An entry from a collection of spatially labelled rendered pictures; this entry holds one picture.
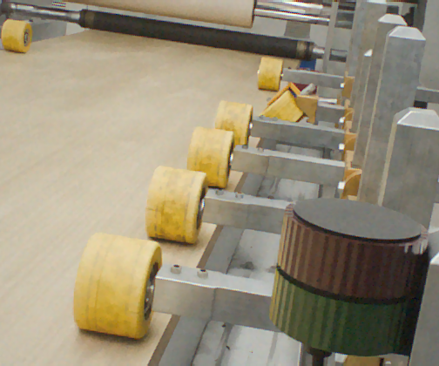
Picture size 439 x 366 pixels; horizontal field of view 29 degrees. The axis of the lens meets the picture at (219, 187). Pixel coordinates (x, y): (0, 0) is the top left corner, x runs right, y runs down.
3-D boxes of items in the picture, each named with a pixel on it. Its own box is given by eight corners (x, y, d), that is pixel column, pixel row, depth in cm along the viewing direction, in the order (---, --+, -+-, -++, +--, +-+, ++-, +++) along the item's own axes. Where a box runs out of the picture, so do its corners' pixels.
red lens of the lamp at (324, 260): (412, 258, 38) (422, 213, 38) (425, 308, 33) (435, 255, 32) (281, 236, 39) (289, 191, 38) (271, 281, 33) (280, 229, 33)
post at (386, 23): (342, 357, 119) (406, 16, 107) (342, 369, 116) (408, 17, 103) (318, 353, 120) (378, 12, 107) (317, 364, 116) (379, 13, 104)
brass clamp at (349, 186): (379, 190, 120) (385, 155, 119) (383, 216, 107) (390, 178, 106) (335, 183, 121) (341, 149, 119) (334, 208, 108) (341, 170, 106)
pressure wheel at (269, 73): (280, 72, 207) (277, 98, 213) (285, 53, 213) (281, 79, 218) (256, 69, 208) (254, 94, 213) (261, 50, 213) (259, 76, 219)
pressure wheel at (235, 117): (244, 143, 136) (246, 158, 144) (253, 98, 138) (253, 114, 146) (208, 137, 137) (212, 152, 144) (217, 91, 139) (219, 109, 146)
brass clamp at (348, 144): (373, 153, 144) (378, 125, 143) (375, 172, 131) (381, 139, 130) (337, 148, 145) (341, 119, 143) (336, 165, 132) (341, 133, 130)
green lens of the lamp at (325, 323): (402, 308, 39) (411, 264, 38) (413, 367, 33) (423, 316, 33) (273, 286, 40) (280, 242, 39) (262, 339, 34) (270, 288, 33)
